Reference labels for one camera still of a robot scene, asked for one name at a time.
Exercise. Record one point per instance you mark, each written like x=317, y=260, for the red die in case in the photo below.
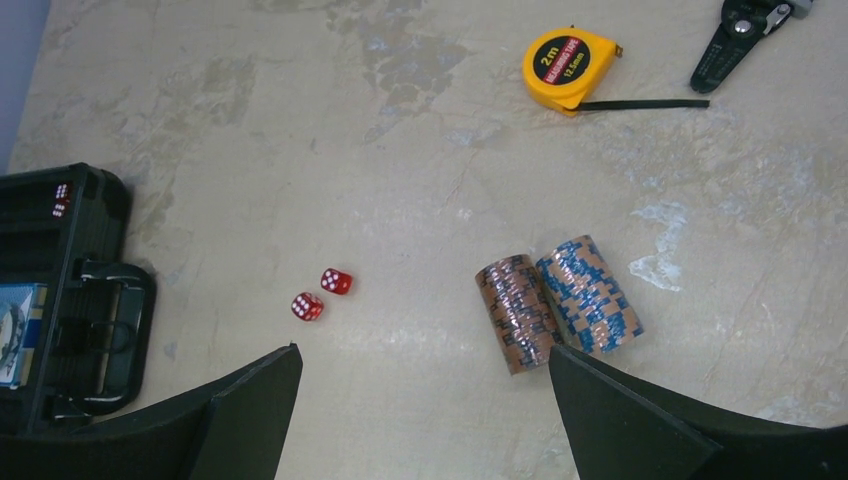
x=61, y=208
x=63, y=192

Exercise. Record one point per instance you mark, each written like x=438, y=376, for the brown blue poker chip stack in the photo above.
x=589, y=299

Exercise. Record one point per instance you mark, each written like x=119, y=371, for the lower red die in case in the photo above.
x=61, y=208

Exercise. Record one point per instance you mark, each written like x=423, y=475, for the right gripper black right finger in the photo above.
x=621, y=427

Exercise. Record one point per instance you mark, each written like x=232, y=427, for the brown black poker chip stack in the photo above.
x=521, y=316

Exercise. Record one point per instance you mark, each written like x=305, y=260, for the black poker set case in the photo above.
x=90, y=357

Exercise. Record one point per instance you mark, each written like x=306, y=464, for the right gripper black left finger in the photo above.
x=230, y=428

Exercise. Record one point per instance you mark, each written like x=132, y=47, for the blue playing card deck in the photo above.
x=31, y=297

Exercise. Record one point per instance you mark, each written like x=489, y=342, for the black handled pliers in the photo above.
x=743, y=23

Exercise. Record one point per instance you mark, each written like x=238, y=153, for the upper red die in case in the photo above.
x=63, y=192

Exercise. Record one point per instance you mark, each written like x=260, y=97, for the red die left on table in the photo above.
x=307, y=306

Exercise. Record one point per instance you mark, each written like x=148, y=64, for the yellow tape measure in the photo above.
x=562, y=68

